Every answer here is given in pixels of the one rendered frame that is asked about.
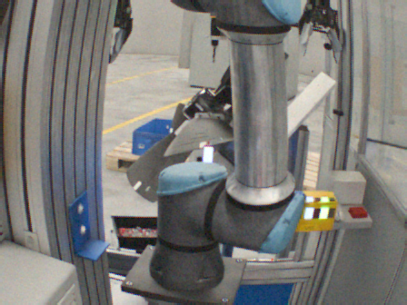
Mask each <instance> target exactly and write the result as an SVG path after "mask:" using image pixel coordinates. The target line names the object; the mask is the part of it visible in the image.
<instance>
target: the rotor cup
mask: <svg viewBox="0 0 407 305"><path fill-rule="evenodd" d="M208 89H209V90H210V91H211V92H212V93H211V92H209V91H208ZM213 93H214V94H216V93H215V92H213V91H212V90H211V89H210V88H209V87H207V86H205V87H204V88H203V89H202V90H201V91H199V92H198V93H197V94H196V95H194V96H193V97H192V99H191V100H190V101H189V102H188V103H187V104H186V105H185V107H184V108H183V114H185V115H186V116H187V117H188V118H189V119H190V120H192V119H193V118H194V114H195V113H208V112H212V113H219V114H221V115H223V119H224V120H225V121H227V122H228V123H230V122H231V121H232V120H233V106H229V107H228V108H226V109H225V108H224V107H223V102H221V101H218V100H216V99H214V94H213ZM196 97H197V98H196ZM193 98H196V99H195V101H193ZM197 103H198V104H199V105H200V106H201V107H202V108H203V110H201V109H200V108H199V107H198V106H196V105H195V104H197Z"/></svg>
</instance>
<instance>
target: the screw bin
mask: <svg viewBox="0 0 407 305"><path fill-rule="evenodd" d="M111 218H112V221H113V232H114V238H115V242H116V244H117V247H119V248H124V249H127V250H136V249H137V250H145V248H146V247H147V245H150V246H155V244H156V243H157V237H145V236H142V237H134V236H119V234H118V229H117V228H124V229H132V228H135V229H136V227H139V228H141V229H157V218H158V217H150V216H136V217H134V216H122V215H115V216H111Z"/></svg>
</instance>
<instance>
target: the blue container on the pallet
mask: <svg viewBox="0 0 407 305"><path fill-rule="evenodd" d="M172 121H173V120H170V119H163V118H153V119H151V120H149V122H147V123H144V124H142V125H140V126H139V127H137V128H135V129H133V130H132V136H133V138H132V148H131V154H134V155H140V156H141V155H143V154H144V153H145V152H147V151H148V150H149V149H150V148H152V147H153V146H154V145H155V144H156V143H157V142H159V141H160V140H161V139H163V138H164V137H166V136H167V135H169V134H170V131H171V125H172ZM167 125H168V128H167Z"/></svg>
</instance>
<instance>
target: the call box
mask: <svg viewBox="0 0 407 305"><path fill-rule="evenodd" d="M303 192H304V205H303V214H302V218H301V219H300V221H299V223H298V226H297V227H296V229H295V231H294V232H298V231H302V232H305V231H331V230H332V229H333V225H334V219H335V214H336V210H337V207H338V202H337V200H336V199H335V197H334V195H333V192H320V191H317V192H309V191H303ZM312 197H313V202H311V201H307V200H306V198H312ZM315 197H317V198H320V199H321V200H320V201H319V202H316V201H315V200H314V198H315ZM323 197H327V199H328V201H327V202H323V201H322V199H323ZM329 198H334V199H335V201H334V202H331V201H329ZM307 208H308V209H312V208H313V210H314V208H319V209H321V211H322V208H328V209H331V208H335V212H334V216H333V218H328V219H327V215H326V219H324V218H320V216H319V219H314V218H311V219H305V218H304V217H305V211H306V209H307Z"/></svg>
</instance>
